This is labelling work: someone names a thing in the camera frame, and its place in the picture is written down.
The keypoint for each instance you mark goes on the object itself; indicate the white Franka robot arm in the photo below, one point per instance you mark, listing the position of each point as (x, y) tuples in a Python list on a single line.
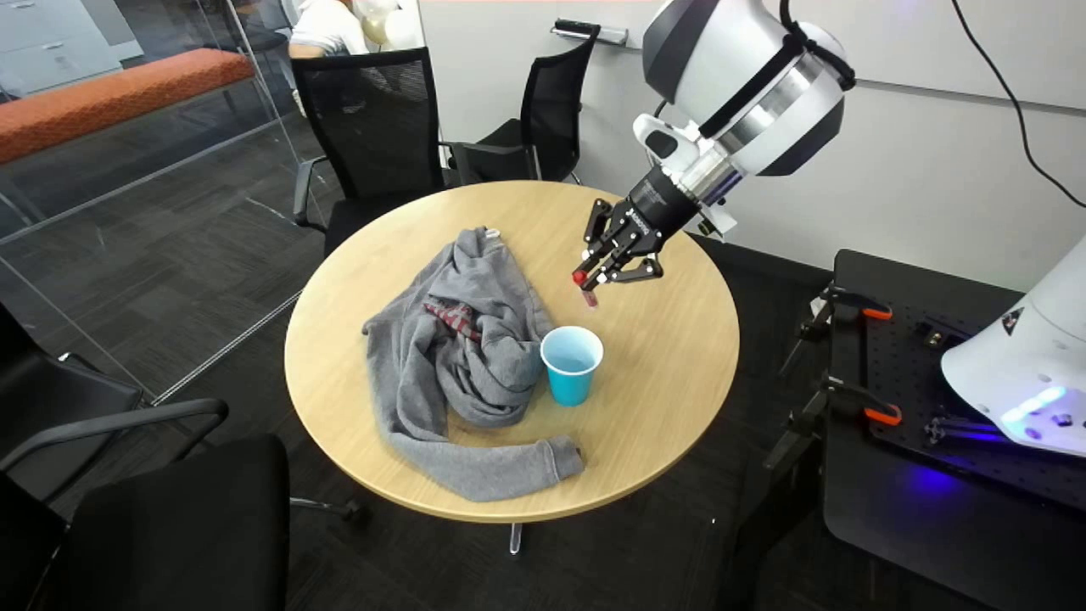
[(736, 55)]

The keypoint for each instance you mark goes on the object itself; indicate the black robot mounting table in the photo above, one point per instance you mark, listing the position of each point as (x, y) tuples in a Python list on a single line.
[(903, 512)]

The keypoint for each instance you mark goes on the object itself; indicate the blue plastic cup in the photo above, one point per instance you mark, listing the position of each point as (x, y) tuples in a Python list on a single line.
[(572, 385)]

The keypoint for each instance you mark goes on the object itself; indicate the grey sweatshirt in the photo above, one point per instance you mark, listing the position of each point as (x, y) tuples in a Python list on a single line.
[(478, 350)]

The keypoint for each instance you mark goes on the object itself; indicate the metal table leg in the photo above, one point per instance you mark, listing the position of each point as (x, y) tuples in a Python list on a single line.
[(514, 543)]

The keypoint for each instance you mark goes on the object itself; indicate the white wrist camera mount plate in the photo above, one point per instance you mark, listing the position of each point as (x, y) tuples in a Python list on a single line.
[(713, 224)]

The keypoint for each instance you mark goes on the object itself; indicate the orange upholstered bench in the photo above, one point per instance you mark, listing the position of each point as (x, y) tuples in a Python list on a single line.
[(114, 97)]

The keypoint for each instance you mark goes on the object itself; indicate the black armchair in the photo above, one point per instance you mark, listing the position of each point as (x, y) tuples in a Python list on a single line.
[(560, 104)]

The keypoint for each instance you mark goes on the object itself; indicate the red marker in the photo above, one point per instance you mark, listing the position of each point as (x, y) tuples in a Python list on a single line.
[(583, 283)]

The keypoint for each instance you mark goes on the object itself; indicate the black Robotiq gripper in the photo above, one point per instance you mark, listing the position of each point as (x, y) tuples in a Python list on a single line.
[(657, 205)]

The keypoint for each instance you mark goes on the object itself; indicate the black mesh office chair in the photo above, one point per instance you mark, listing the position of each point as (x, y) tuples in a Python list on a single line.
[(375, 125), (181, 531)]

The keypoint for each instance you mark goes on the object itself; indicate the black whiteboard eraser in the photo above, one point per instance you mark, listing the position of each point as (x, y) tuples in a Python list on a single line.
[(579, 24)]

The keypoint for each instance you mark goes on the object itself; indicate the white rounded background object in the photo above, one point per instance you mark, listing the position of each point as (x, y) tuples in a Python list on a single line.
[(391, 22)]

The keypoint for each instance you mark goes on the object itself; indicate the small black mounting bracket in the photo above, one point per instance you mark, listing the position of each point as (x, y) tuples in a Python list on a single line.
[(937, 338)]

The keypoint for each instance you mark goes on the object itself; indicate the black plastic chair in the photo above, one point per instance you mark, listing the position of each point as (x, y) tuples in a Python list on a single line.
[(56, 362)]

